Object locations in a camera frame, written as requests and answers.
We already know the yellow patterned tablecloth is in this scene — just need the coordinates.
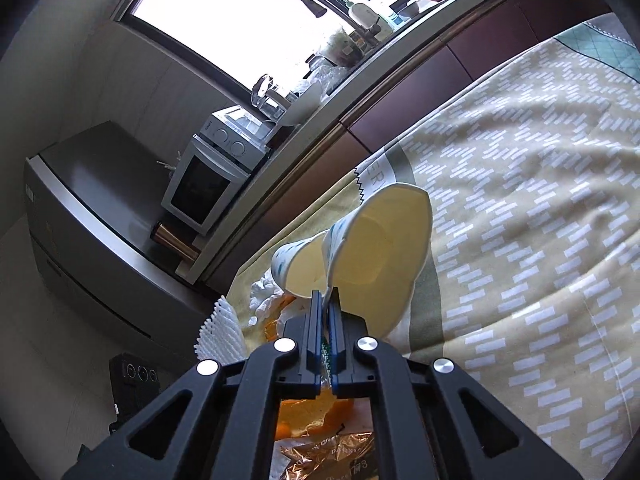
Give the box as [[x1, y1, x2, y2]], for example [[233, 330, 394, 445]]
[[227, 12, 640, 480]]

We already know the small orange peel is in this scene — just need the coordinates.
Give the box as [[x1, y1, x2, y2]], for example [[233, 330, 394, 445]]
[[277, 392, 371, 442]]

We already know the brown snack packet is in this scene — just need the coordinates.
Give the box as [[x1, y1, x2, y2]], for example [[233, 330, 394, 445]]
[[270, 430, 376, 480]]

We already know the kitchen window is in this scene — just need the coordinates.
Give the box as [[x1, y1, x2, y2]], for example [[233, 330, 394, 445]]
[[115, 0, 451, 107]]

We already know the copper steel tumbler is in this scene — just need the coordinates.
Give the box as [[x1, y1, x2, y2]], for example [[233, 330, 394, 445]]
[[151, 222, 198, 262]]

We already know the kitchen faucet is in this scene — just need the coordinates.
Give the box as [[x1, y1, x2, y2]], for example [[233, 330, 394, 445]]
[[290, 0, 383, 48]]

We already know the glass electric kettle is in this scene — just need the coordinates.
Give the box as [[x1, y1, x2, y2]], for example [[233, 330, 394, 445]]
[[250, 74, 291, 121]]

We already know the brown kitchen counter cabinet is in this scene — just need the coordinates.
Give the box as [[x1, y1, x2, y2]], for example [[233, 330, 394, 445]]
[[187, 0, 616, 301]]

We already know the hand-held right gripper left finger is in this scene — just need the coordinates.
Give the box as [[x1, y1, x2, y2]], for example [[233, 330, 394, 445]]
[[62, 289, 324, 480]]

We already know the white microwave oven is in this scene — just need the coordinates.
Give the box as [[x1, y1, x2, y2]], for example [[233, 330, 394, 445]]
[[160, 107, 273, 236]]

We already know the large white paper cup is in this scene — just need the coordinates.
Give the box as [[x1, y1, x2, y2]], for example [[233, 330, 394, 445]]
[[322, 182, 433, 341]]

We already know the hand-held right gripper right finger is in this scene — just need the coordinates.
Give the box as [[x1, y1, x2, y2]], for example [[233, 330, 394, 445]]
[[330, 286, 583, 480]]

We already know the small white paper cup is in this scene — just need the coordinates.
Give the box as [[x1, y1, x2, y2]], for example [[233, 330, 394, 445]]
[[270, 237, 331, 301]]

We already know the white bowl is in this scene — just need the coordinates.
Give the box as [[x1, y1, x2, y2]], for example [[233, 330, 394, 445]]
[[279, 82, 326, 127]]

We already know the grey refrigerator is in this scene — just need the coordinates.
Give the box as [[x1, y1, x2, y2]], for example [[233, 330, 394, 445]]
[[22, 120, 221, 361]]

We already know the crumpled white tissue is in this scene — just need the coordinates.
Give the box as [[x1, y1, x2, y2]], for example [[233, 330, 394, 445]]
[[247, 275, 287, 328]]

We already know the white soap bottle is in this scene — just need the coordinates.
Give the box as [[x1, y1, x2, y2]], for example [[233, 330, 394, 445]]
[[349, 4, 382, 32]]

